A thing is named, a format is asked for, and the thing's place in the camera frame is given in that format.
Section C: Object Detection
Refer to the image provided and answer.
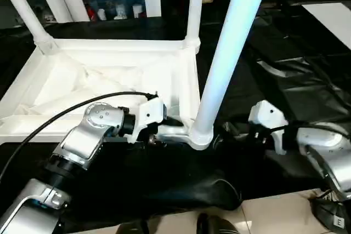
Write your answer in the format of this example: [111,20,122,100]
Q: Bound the person's black shoes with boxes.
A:
[196,213,240,234]
[116,220,150,234]

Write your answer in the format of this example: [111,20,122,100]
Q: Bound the white plastic table top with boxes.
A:
[0,37,216,150]

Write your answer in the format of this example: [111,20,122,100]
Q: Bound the white plastic table leg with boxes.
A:
[184,0,207,54]
[0,0,56,55]
[189,0,274,150]

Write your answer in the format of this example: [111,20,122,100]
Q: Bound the black power adapter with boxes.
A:
[312,190,351,232]

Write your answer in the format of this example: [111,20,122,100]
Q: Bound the white flat board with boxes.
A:
[303,3,351,38]

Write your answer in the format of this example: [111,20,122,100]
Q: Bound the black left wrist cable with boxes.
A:
[0,92,160,182]

